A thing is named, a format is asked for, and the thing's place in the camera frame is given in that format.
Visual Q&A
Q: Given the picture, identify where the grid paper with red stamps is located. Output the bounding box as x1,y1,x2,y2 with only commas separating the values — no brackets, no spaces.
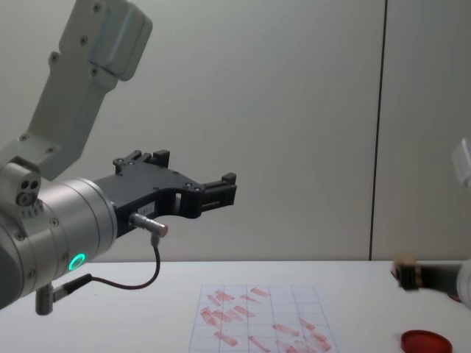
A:
188,283,340,353

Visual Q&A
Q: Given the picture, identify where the thin dark cable silver plug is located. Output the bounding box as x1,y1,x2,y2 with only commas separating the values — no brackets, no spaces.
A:
51,212,170,303

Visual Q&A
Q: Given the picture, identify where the white table cloth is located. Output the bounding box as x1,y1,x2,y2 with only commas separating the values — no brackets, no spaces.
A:
0,260,471,353

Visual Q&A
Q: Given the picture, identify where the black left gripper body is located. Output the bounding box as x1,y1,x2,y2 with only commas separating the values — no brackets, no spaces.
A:
93,163,206,243

